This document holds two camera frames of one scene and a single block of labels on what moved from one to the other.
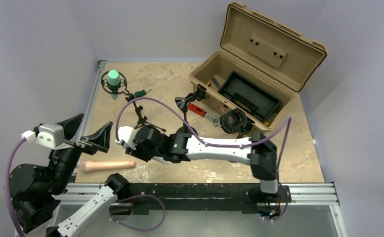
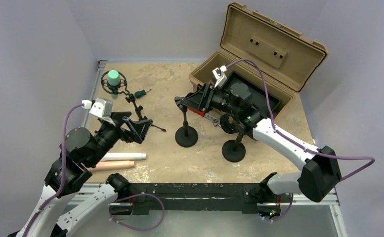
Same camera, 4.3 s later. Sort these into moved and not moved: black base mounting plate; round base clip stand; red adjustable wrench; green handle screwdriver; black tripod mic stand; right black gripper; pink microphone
Moved: right black gripper
Not moved: black base mounting plate; red adjustable wrench; round base clip stand; black tripod mic stand; green handle screwdriver; pink microphone
